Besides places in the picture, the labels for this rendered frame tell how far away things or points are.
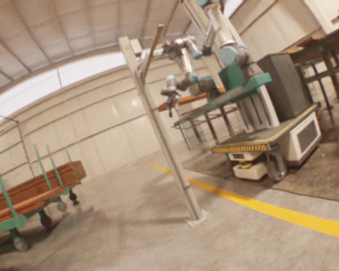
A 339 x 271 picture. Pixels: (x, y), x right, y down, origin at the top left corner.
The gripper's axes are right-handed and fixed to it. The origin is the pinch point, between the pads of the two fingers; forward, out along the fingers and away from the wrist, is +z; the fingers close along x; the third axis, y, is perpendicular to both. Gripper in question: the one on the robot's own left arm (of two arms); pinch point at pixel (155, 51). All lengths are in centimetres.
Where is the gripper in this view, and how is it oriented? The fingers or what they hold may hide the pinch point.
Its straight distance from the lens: 124.1
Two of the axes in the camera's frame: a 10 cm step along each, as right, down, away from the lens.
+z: -8.7, 4.4, -2.1
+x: 2.6, 0.5, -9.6
